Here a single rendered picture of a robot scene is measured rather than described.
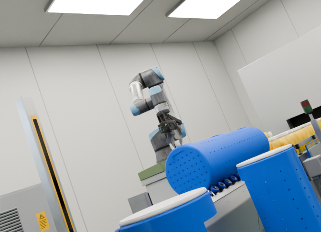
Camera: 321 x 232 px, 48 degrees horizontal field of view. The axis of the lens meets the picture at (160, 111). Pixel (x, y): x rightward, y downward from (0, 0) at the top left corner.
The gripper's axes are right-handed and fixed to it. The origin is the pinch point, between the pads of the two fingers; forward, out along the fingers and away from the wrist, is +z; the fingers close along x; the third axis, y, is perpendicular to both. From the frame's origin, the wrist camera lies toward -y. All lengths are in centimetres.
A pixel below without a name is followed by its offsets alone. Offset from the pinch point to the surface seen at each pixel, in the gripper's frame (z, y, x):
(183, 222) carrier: 27, 93, 55
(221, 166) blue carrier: 20.2, -1.5, 19.5
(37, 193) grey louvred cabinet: -11, -3, -148
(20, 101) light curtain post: -43, 71, -26
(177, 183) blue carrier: 20.0, 11.0, -2.6
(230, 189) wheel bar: 32.8, -4.6, 17.4
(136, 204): 21, 54, 5
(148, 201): 21, 53, 11
